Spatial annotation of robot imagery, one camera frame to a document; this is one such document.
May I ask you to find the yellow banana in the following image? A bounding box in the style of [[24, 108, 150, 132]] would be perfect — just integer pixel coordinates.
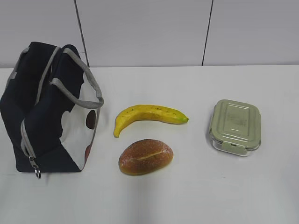
[[114, 105, 189, 138]]

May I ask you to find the brown bread roll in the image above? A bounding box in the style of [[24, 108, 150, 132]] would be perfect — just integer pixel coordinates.
[[118, 139, 174, 175]]

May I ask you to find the glass container green lid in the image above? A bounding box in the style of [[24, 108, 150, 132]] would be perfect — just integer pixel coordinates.
[[208, 99, 261, 156]]

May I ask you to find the navy lunch bag grey trim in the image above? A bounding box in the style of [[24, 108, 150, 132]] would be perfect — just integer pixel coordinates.
[[0, 42, 104, 178]]

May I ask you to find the metal zipper pull ring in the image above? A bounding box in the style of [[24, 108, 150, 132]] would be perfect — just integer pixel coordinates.
[[28, 156, 42, 180]]

